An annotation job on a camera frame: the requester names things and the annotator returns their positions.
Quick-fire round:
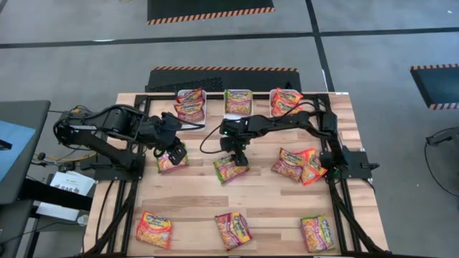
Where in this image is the blue desk pad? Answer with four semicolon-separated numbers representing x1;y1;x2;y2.
0;120;37;183

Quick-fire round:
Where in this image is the black aluminium table frame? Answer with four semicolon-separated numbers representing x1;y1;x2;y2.
84;93;390;257

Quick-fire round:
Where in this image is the black striped-edge floor mat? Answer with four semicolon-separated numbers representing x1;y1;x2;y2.
409;63;459;110
146;0;276;26
144;65;303;94

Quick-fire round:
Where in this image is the black support beam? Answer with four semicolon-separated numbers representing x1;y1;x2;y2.
19;178;93;212

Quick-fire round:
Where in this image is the white plastic bin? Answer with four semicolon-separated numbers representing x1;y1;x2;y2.
268;88;303;119
224;89;257;123
174;89;207;132

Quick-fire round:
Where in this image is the green Maruchan ramen pack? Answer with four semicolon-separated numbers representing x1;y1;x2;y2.
300;214;337;254
212;154;250;186
156;150;190;176
224;89;253;115

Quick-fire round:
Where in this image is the yellow power cable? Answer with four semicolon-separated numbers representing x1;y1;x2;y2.
46;107;98;163

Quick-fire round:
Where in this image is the black desk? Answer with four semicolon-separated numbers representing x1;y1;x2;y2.
0;100;52;206

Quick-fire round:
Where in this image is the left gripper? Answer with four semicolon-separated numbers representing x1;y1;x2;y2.
153;114;188;166

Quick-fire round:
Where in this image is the white paper sheet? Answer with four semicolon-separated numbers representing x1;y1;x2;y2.
35;171;96;222

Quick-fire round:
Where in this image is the red Maruchan ramen pack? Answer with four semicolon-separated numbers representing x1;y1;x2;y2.
270;147;308;183
174;99;206;123
176;88;205;105
214;211;253;251

